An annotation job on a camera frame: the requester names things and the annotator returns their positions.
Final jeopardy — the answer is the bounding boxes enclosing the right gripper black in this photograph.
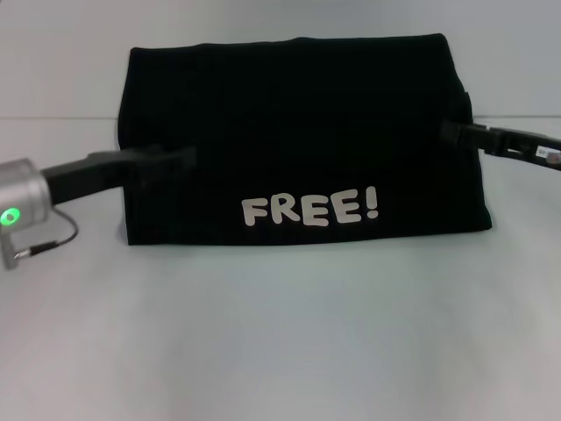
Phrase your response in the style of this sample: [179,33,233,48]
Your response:
[439,119,561,168]

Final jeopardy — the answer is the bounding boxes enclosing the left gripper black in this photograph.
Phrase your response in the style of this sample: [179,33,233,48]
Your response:
[40,143,198,206]

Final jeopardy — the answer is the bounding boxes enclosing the black shirt with FREE print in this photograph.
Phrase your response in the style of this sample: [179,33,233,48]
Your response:
[115,32,494,249]

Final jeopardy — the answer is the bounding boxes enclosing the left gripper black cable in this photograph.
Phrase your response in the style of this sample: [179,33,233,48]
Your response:
[11,210,80,260]

